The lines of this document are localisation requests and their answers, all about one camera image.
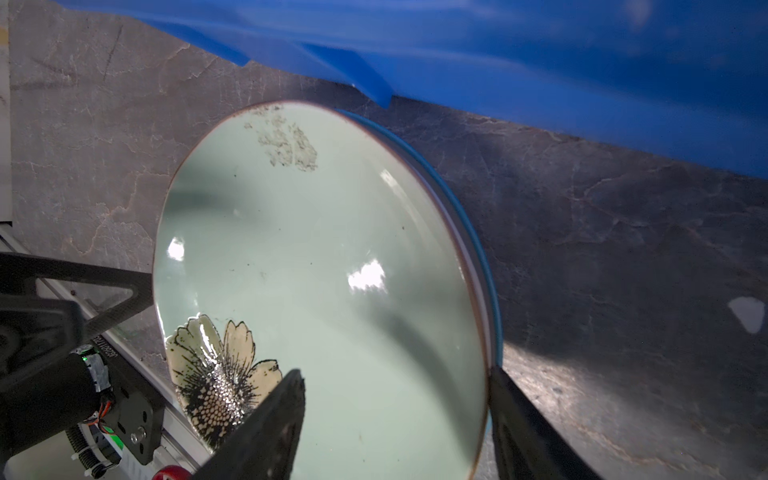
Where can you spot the blue plastic bin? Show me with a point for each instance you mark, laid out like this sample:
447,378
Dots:
681,79

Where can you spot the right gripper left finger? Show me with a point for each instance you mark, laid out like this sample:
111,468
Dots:
265,446

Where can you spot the green floral plate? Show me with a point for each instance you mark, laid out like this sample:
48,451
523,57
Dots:
292,237

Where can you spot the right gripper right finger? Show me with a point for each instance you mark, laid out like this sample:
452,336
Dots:
526,445

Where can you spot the white watermelon plate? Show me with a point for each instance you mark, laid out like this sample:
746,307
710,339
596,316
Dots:
460,219

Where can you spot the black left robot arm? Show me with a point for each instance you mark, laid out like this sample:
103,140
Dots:
60,375

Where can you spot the red handled scissors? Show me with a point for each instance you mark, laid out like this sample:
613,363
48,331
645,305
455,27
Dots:
172,472

